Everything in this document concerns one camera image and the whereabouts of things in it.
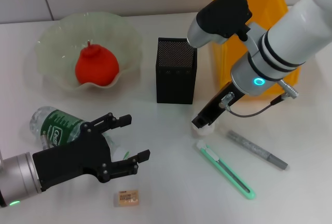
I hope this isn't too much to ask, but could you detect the clear water bottle green label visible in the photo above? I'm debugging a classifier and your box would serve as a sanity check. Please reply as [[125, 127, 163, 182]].
[[29, 106, 130, 162]]

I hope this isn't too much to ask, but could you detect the red-orange fruit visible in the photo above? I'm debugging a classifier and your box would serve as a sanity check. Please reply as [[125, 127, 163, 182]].
[[75, 41, 120, 87]]

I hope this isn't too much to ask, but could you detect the grey marker pen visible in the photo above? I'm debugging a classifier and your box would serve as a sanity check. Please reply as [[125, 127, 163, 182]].
[[227, 130, 288, 171]]

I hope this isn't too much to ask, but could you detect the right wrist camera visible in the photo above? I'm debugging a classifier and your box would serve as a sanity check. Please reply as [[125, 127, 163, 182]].
[[186, 0, 254, 48]]

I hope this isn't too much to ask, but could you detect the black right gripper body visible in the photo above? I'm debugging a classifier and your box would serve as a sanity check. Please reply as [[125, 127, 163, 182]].
[[204, 80, 246, 122]]

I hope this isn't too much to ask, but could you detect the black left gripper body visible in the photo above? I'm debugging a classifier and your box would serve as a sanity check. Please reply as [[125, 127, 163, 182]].
[[32, 121, 113, 192]]

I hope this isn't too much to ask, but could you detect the tan eraser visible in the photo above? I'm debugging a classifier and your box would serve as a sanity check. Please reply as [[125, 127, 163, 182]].
[[114, 189, 140, 206]]

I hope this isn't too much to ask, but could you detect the black mesh pen holder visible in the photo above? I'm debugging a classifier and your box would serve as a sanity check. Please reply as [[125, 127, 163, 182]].
[[155, 37, 198, 105]]

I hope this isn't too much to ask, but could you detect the white paper ball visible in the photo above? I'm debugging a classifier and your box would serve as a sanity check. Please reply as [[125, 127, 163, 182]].
[[191, 121, 216, 137]]

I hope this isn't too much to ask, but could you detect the yellow plastic storage bin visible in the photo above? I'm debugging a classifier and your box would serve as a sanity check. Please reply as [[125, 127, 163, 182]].
[[210, 0, 301, 97]]

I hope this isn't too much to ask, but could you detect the green utility knife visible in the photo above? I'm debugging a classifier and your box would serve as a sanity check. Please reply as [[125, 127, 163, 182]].
[[196, 140, 257, 200]]

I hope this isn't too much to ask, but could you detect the left gripper cable with plug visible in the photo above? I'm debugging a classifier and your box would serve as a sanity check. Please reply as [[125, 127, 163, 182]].
[[40, 135, 50, 151]]

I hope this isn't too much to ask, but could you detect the pale green glass fruit plate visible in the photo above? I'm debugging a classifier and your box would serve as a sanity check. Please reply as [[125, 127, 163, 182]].
[[35, 11, 144, 92]]

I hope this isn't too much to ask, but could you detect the right gripper cable with plugs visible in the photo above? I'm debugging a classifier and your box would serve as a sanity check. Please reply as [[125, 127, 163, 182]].
[[219, 78, 299, 118]]

